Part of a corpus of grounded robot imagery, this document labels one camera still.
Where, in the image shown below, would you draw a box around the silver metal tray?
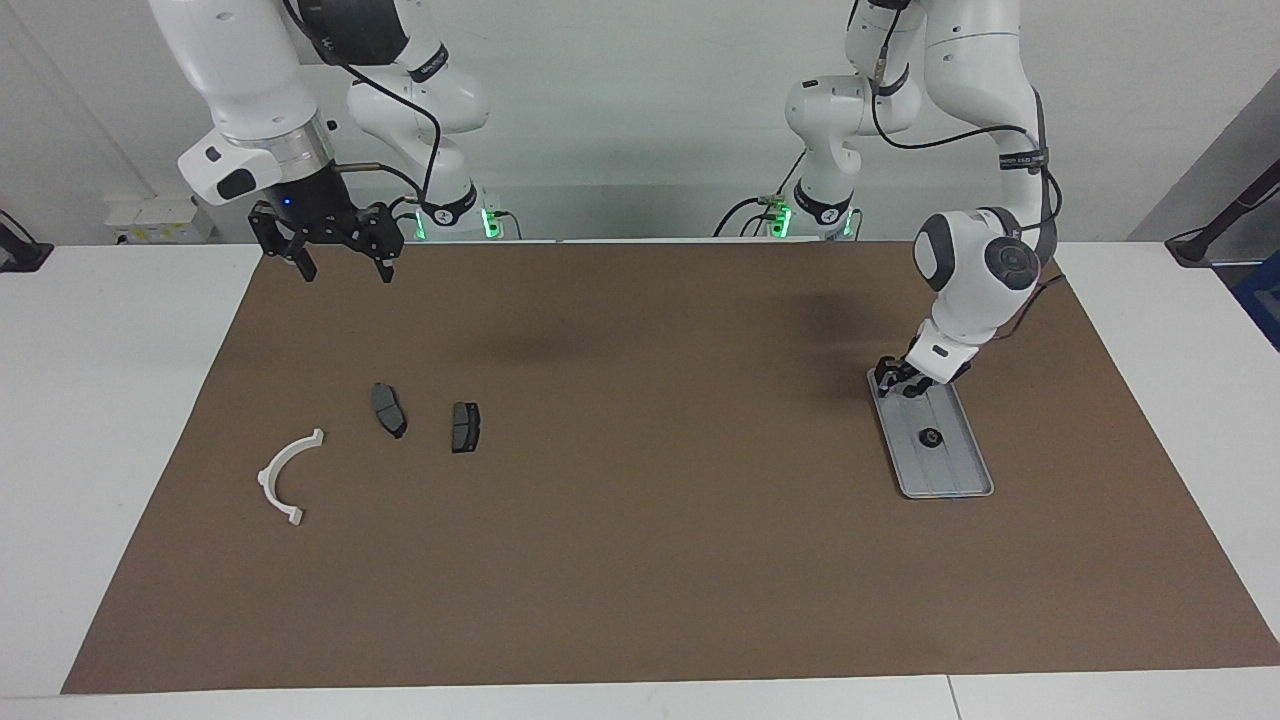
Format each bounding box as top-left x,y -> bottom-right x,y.
866,366 -> 995,500

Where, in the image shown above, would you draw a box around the long grey brake pad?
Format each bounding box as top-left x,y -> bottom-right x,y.
371,383 -> 408,440

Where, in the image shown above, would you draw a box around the white power strip box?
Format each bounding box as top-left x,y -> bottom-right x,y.
104,195 -> 216,246

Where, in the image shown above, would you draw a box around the black table clamp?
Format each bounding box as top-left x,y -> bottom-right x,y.
0,208 -> 54,273

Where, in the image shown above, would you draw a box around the brown table mat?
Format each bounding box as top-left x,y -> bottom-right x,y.
60,240 -> 1280,696

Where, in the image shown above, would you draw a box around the black stand with foot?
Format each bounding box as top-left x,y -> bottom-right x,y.
1165,160 -> 1280,267

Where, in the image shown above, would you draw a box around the blue box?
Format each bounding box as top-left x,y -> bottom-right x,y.
1234,250 -> 1280,353

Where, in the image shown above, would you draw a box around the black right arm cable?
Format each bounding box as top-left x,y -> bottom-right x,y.
283,0 -> 444,201

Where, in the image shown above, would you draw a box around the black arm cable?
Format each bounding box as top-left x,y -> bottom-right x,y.
283,0 -> 444,201
868,0 -> 1067,341

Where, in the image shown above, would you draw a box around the white curved plastic bracket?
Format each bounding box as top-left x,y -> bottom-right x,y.
257,428 -> 326,528

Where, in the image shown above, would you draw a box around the black left base cable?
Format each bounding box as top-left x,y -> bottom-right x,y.
713,150 -> 809,239

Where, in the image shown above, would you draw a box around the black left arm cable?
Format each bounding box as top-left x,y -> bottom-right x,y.
868,0 -> 1067,341

